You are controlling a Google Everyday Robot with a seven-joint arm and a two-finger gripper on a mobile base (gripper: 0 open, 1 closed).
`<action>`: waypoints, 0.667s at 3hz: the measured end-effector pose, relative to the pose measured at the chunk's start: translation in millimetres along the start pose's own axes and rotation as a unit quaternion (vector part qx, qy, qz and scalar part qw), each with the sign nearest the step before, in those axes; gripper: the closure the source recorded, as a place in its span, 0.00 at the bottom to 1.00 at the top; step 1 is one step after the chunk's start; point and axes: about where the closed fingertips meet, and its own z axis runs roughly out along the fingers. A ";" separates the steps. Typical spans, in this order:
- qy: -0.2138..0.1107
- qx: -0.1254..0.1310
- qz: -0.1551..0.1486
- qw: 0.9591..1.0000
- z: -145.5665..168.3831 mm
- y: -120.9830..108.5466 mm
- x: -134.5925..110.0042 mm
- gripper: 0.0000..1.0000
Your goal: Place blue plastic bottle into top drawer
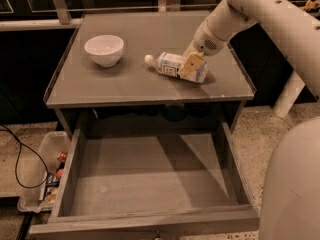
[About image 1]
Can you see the red capped bottle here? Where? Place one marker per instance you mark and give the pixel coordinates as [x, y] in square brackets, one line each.
[59, 174]
[62, 157]

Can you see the white ceramic bowl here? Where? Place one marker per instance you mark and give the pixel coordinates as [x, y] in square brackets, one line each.
[105, 50]

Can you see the blue plastic bottle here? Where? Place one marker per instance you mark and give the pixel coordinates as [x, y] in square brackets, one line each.
[168, 64]

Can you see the white pole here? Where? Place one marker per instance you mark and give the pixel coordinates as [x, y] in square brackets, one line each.
[289, 95]

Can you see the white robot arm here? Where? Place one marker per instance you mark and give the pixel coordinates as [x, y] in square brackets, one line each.
[290, 208]

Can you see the metal drawer knob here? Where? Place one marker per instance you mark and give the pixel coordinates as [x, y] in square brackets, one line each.
[157, 235]

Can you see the red capped bottle upper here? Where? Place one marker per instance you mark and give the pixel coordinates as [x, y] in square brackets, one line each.
[62, 157]

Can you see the red capped bottle lower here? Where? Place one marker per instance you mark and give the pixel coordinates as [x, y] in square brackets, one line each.
[59, 174]

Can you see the dark snack package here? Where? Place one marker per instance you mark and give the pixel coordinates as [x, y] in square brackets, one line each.
[49, 188]

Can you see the open grey top drawer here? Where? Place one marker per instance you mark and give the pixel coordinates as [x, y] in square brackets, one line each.
[127, 176]

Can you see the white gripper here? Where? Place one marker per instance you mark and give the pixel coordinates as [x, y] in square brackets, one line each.
[206, 43]

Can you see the clear plastic storage bin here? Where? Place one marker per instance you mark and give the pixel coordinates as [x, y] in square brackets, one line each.
[34, 171]

